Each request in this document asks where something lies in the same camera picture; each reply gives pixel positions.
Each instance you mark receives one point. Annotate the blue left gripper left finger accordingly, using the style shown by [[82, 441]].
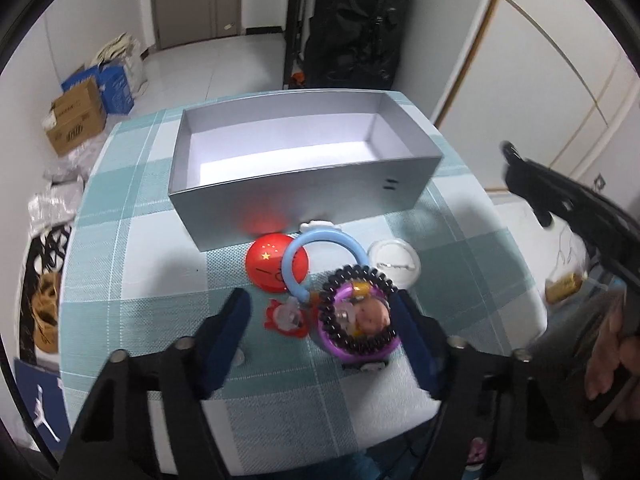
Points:
[[220, 338]]

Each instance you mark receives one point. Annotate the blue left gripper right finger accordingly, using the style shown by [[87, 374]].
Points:
[[424, 343]]

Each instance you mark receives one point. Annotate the purple ring pig charm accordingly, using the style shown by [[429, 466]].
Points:
[[351, 323]]

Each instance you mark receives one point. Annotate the white round pin badge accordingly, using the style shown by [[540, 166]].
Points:
[[397, 260]]

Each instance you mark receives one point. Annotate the person's right hand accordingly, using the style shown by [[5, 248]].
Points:
[[611, 350]]

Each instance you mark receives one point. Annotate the red flag pin badge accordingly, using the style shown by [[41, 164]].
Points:
[[263, 262]]

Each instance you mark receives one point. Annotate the teal plaid tablecloth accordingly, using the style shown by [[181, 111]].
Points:
[[134, 280]]

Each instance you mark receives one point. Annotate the grey open cardboard box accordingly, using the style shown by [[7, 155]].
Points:
[[267, 163]]

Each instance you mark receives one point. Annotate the tan suede boots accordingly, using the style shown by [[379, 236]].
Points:
[[45, 311]]

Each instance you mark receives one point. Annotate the blue jordan shoe box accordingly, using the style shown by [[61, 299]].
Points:
[[42, 393]]

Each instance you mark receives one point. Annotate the white wardrobe gold trim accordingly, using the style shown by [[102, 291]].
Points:
[[547, 76]]

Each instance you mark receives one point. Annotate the black white sneakers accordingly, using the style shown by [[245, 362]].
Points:
[[46, 254]]

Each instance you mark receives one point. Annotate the grey plastic mailer bag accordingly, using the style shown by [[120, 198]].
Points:
[[78, 163]]

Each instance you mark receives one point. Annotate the brown cardboard box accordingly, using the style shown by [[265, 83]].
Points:
[[75, 117]]

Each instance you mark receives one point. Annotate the blue cardboard box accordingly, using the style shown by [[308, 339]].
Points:
[[112, 84]]

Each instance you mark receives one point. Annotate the black metal rack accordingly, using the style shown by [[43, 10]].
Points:
[[293, 26]]

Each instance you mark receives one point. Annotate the white canvas tote bag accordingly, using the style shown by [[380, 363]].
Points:
[[124, 51]]

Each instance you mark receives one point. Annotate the black backpack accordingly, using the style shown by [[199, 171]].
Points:
[[354, 44]]

